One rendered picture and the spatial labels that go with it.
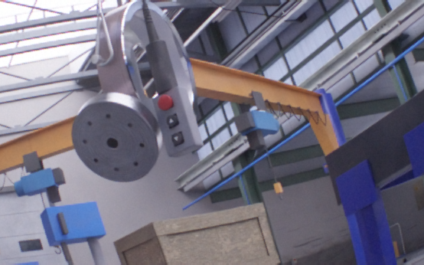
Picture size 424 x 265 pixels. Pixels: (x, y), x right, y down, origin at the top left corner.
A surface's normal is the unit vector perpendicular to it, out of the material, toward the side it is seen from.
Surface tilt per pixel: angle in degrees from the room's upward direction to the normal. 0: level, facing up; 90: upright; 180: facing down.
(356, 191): 90
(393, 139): 90
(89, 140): 131
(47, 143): 90
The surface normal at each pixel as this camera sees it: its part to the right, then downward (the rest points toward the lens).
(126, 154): -0.17, 0.54
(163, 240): 0.55, -0.37
